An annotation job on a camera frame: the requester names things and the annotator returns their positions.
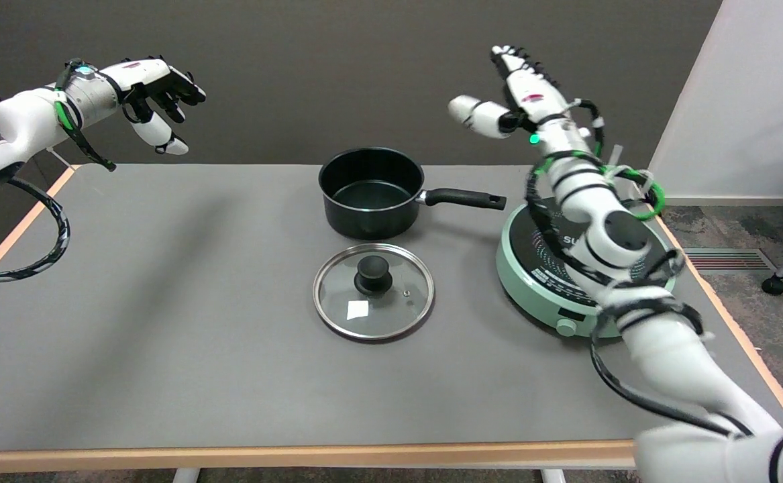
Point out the floor vent grille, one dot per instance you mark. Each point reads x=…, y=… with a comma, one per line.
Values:
x=726, y=259

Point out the glass lid with black knob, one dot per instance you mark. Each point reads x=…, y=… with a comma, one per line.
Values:
x=391, y=315

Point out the white table leg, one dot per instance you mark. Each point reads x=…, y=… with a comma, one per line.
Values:
x=553, y=475
x=186, y=475

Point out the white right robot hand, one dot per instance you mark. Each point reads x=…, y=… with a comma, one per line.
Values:
x=532, y=94

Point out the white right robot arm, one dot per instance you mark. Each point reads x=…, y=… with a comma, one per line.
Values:
x=673, y=362

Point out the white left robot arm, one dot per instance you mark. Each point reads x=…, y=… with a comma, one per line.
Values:
x=22, y=121

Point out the green induction cooker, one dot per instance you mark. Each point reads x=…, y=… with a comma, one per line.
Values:
x=532, y=282

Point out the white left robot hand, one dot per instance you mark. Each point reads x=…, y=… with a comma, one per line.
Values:
x=149, y=74

